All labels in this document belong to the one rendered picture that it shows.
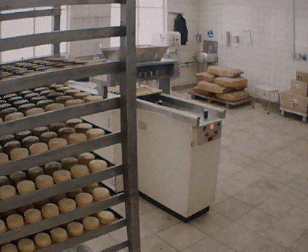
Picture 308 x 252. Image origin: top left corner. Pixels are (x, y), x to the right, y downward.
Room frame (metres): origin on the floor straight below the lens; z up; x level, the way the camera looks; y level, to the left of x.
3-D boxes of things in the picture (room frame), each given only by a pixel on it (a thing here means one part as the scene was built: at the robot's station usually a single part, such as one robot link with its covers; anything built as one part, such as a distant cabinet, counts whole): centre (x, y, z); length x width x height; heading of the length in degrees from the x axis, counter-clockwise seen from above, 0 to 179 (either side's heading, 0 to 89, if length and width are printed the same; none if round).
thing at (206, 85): (6.12, -1.19, 0.32); 0.72 x 0.42 x 0.17; 41
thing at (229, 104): (6.25, -1.37, 0.06); 1.20 x 0.80 x 0.11; 39
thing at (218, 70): (6.22, -1.41, 0.62); 0.72 x 0.42 x 0.17; 43
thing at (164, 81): (2.82, 0.16, 1.01); 0.72 x 0.33 x 0.34; 130
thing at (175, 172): (2.43, -0.16, 0.45); 0.70 x 0.34 x 0.90; 40
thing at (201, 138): (2.15, -0.39, 0.77); 0.24 x 0.04 x 0.14; 130
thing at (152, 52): (2.82, 0.16, 1.25); 0.56 x 0.29 x 0.14; 130
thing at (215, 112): (3.00, 0.12, 0.87); 2.01 x 0.03 x 0.07; 40
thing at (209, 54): (7.15, -1.22, 0.93); 0.99 x 0.38 x 1.09; 37
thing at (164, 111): (2.81, 0.35, 0.87); 2.01 x 0.03 x 0.07; 40
